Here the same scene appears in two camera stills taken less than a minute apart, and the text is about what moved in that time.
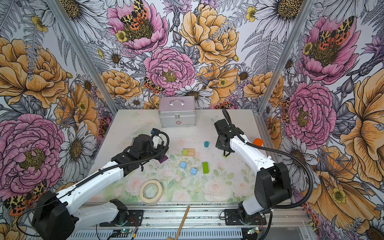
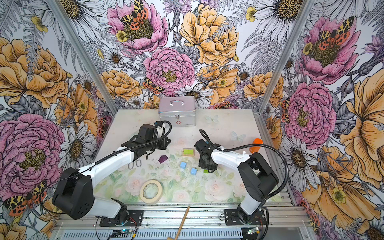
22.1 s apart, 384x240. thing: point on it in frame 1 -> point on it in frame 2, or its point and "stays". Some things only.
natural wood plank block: [191, 152] stays
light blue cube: [183, 165] stays
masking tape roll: [156, 199] stays
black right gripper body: [219, 145] -> [210, 166]
